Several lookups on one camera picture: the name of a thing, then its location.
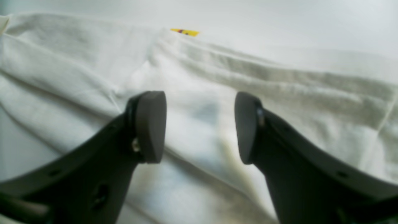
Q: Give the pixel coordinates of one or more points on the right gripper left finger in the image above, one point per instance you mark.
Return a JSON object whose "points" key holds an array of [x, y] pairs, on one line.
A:
{"points": [[89, 185]]}

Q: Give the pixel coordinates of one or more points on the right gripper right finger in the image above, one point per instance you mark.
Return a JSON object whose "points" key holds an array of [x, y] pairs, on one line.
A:
{"points": [[306, 184]]}

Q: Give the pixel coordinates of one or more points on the white T-shirt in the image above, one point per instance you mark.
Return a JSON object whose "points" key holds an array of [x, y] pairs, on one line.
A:
{"points": [[64, 77]]}

